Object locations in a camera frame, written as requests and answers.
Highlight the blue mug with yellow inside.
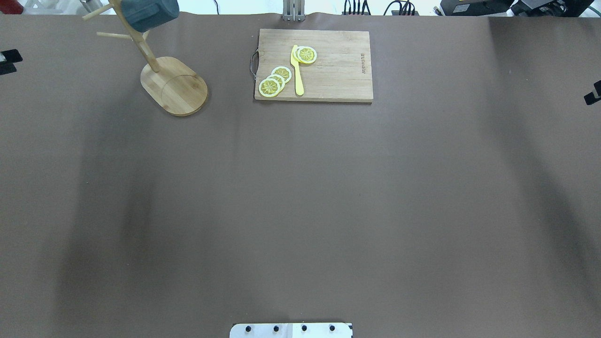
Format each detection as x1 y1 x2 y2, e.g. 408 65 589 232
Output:
122 0 180 33

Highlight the wooden mug rack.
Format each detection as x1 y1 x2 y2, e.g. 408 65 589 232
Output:
82 0 208 117

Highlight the wooden cutting board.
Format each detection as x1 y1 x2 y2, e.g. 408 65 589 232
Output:
254 29 374 103

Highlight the lemon slice lowest of three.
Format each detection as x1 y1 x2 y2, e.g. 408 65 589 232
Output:
258 79 282 98

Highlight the lemon slice middle of three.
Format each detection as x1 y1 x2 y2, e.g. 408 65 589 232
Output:
267 74 286 89

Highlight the lemon slice under tip slice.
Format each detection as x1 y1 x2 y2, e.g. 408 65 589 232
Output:
291 45 301 63

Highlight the lemon slice near knife tip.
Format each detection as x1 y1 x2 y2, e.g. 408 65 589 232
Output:
295 46 317 64

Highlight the aluminium frame post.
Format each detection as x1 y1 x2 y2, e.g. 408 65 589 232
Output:
282 0 306 22

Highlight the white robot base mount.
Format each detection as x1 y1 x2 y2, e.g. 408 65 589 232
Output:
229 322 354 338

